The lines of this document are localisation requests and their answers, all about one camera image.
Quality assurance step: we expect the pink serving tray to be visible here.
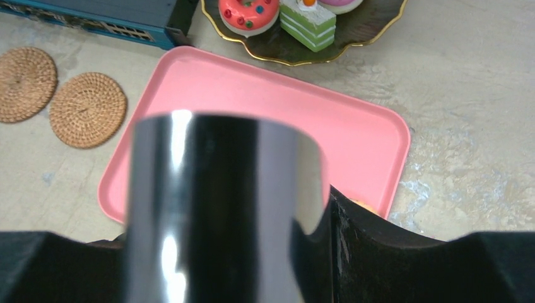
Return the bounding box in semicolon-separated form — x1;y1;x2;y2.
98;45;412;225

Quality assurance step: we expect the blue network switch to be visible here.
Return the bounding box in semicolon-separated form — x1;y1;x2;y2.
1;0;198;50

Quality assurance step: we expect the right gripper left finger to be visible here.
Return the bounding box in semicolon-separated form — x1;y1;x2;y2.
1;231;124;302

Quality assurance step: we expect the woven rattan coaster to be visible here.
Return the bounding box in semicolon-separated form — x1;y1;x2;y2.
1;47;58;123
49;72;127;149

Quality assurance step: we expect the three-tier dark cake stand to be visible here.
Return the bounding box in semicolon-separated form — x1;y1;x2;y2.
201;0;407;66

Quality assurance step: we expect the woven rattan coaster right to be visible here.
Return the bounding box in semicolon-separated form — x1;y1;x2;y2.
49;72;127;149

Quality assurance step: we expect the woven rattan coaster left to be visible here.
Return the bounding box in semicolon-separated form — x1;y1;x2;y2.
1;47;58;123

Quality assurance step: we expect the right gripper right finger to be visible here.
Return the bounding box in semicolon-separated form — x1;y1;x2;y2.
292;186;535;303

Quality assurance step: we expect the golden bread bun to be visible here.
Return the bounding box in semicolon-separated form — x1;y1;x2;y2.
351;199;379;215

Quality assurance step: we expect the green matcha cake bar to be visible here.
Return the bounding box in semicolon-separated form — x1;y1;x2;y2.
279;1;336;52

